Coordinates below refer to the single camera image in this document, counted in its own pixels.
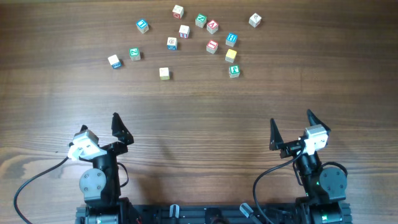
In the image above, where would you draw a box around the plain block yellow side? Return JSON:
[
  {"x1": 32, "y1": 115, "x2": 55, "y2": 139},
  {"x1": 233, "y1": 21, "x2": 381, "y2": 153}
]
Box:
[{"x1": 159, "y1": 67, "x2": 170, "y2": 80}]

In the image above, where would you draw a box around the yellow top block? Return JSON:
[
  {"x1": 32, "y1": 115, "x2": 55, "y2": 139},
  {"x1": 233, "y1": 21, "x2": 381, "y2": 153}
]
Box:
[{"x1": 225, "y1": 49, "x2": 237, "y2": 63}]

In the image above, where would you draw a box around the plain block far right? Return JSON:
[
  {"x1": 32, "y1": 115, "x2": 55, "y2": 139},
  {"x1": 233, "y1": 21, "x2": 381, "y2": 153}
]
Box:
[{"x1": 249, "y1": 13, "x2": 262, "y2": 28}]

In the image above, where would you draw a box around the red I block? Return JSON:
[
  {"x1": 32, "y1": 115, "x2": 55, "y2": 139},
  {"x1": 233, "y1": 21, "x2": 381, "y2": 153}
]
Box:
[{"x1": 206, "y1": 40, "x2": 218, "y2": 54}]

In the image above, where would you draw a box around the green z block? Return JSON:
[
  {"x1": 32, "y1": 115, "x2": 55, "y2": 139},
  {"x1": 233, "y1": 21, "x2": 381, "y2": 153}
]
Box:
[
  {"x1": 129, "y1": 47, "x2": 141, "y2": 61},
  {"x1": 195, "y1": 14, "x2": 207, "y2": 28}
]

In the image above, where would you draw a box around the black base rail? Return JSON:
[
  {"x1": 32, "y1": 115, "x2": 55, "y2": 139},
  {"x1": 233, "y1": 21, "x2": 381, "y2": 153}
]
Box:
[{"x1": 75, "y1": 198, "x2": 353, "y2": 224}]

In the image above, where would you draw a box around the blue 1 block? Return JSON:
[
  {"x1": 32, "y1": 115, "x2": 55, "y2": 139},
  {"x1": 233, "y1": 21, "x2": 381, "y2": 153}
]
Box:
[{"x1": 136, "y1": 19, "x2": 149, "y2": 34}]

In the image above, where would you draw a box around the green Z block upper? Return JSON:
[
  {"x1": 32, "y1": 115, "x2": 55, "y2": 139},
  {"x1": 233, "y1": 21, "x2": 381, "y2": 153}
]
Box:
[{"x1": 195, "y1": 14, "x2": 207, "y2": 28}]

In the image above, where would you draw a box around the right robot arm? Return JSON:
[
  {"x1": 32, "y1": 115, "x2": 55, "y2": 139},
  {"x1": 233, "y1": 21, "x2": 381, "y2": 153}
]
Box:
[{"x1": 270, "y1": 110, "x2": 353, "y2": 224}]

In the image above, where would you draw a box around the red A block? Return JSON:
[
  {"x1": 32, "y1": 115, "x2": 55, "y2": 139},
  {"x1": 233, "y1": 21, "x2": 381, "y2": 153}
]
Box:
[{"x1": 206, "y1": 20, "x2": 219, "y2": 34}]

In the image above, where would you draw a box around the camera cable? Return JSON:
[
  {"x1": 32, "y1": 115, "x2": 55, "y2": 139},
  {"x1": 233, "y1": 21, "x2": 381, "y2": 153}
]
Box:
[
  {"x1": 13, "y1": 157, "x2": 70, "y2": 224},
  {"x1": 252, "y1": 141, "x2": 307, "y2": 224}
]

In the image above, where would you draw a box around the green Z block left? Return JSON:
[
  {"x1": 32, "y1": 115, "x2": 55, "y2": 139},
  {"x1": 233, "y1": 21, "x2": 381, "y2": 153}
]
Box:
[{"x1": 129, "y1": 47, "x2": 141, "y2": 61}]

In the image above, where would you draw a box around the plain block red-blue side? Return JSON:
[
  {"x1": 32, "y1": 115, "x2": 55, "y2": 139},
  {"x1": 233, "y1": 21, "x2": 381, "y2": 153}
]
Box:
[{"x1": 179, "y1": 25, "x2": 190, "y2": 39}]

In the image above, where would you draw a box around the green J block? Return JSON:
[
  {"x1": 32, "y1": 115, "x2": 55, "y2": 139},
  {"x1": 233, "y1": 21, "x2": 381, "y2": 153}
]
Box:
[{"x1": 228, "y1": 65, "x2": 240, "y2": 78}]

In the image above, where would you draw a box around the blue H block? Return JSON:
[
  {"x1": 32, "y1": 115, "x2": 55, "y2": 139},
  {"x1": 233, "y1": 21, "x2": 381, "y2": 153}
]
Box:
[{"x1": 226, "y1": 33, "x2": 238, "y2": 47}]

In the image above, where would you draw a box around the plain block blue P side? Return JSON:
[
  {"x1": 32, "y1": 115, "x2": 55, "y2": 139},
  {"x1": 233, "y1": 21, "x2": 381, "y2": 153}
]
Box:
[{"x1": 108, "y1": 55, "x2": 122, "y2": 69}]

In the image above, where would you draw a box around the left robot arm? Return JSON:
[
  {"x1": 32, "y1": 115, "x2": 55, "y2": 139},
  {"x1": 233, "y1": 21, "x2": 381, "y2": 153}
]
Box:
[{"x1": 73, "y1": 113, "x2": 140, "y2": 224}]

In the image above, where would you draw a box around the red-sided plain top block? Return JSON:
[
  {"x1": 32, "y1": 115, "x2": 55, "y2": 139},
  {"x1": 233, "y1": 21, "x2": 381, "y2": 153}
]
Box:
[{"x1": 172, "y1": 5, "x2": 184, "y2": 19}]

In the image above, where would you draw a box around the left camera cable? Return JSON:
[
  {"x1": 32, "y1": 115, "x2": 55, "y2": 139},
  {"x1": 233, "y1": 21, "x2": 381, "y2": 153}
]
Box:
[{"x1": 13, "y1": 157, "x2": 70, "y2": 224}]

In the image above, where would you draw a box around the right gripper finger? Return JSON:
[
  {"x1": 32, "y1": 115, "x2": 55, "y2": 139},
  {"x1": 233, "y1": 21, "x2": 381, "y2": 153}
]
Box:
[
  {"x1": 307, "y1": 109, "x2": 331, "y2": 132},
  {"x1": 269, "y1": 118, "x2": 284, "y2": 151}
]

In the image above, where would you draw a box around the right camera cable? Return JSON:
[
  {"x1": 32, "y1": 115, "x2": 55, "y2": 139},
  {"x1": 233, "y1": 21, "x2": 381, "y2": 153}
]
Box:
[{"x1": 252, "y1": 141, "x2": 307, "y2": 224}]

